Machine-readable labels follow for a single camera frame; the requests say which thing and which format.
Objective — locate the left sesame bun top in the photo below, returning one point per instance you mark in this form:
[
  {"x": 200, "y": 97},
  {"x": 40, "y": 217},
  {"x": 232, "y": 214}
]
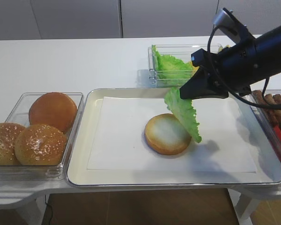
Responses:
[{"x": 8, "y": 135}]

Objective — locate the clear plastic bun container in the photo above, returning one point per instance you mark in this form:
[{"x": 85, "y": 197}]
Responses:
[{"x": 20, "y": 115}]

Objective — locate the sesame bun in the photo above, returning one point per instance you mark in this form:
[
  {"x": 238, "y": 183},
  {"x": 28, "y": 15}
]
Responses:
[
  {"x": 40, "y": 144},
  {"x": 8, "y": 135}
]

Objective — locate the white paper sheet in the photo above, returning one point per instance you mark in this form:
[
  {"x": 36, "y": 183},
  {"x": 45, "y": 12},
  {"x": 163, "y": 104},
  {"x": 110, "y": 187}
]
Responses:
[{"x": 141, "y": 134}]

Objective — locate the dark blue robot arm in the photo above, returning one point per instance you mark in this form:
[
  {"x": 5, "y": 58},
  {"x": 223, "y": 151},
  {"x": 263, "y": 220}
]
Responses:
[{"x": 268, "y": 47}]

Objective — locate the green lettuce leaf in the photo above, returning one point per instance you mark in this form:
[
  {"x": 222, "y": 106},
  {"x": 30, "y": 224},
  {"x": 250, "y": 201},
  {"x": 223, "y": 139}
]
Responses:
[{"x": 184, "y": 111}]

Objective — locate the green lettuce pile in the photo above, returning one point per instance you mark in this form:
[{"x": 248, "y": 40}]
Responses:
[{"x": 170, "y": 67}]

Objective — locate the clear patty tomato container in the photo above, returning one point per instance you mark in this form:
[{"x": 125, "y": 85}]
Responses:
[{"x": 268, "y": 118}]

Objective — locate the clear lettuce cheese container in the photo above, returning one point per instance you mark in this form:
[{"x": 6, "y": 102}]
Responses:
[{"x": 182, "y": 52}]

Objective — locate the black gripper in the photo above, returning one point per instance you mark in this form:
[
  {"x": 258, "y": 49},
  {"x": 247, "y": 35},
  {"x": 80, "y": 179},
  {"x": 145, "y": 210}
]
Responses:
[{"x": 234, "y": 67}]

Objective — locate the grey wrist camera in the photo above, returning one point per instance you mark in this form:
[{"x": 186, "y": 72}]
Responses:
[{"x": 228, "y": 26}]

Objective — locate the toasted bun bottom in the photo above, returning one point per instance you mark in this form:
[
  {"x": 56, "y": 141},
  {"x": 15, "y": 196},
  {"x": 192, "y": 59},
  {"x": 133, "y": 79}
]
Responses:
[{"x": 166, "y": 135}]

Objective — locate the right sesame bun top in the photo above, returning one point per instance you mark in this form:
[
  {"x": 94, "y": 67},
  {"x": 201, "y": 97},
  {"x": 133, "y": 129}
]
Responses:
[{"x": 40, "y": 144}]

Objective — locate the plain orange bun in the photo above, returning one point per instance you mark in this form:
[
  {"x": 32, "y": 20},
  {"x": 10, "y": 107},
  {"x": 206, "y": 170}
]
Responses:
[{"x": 54, "y": 109}]

